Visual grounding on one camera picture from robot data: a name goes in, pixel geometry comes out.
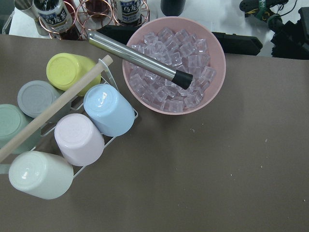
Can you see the copper wire bottle rack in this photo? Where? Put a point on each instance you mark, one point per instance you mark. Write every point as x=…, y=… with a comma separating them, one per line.
x=94, y=15

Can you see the pink cup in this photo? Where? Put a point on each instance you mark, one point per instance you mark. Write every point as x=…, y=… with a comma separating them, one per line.
x=78, y=139

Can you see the blue cup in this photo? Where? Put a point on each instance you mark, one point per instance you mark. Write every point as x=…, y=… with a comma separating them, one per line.
x=112, y=114

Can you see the steel muddler black tip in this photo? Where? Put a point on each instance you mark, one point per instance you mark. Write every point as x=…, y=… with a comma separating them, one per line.
x=120, y=50

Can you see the yellow cup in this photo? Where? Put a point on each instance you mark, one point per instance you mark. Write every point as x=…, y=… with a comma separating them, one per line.
x=64, y=69

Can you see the tea bottle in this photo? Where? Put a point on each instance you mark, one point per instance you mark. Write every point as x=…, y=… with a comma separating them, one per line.
x=128, y=12
x=58, y=16

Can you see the pink bowl of ice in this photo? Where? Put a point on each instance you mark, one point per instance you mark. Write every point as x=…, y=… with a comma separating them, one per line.
x=215, y=51

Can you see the white cup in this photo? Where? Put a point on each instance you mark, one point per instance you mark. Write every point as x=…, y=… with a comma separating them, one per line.
x=41, y=174

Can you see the wooden rack handle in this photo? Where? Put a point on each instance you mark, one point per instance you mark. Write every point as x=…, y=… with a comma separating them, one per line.
x=36, y=123

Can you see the white cup rack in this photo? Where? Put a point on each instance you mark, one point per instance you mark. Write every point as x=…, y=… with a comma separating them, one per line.
x=48, y=128

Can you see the grey cup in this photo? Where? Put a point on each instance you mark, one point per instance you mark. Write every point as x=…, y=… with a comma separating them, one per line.
x=36, y=96

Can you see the green cup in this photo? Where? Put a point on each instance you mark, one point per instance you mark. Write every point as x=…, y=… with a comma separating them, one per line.
x=12, y=121

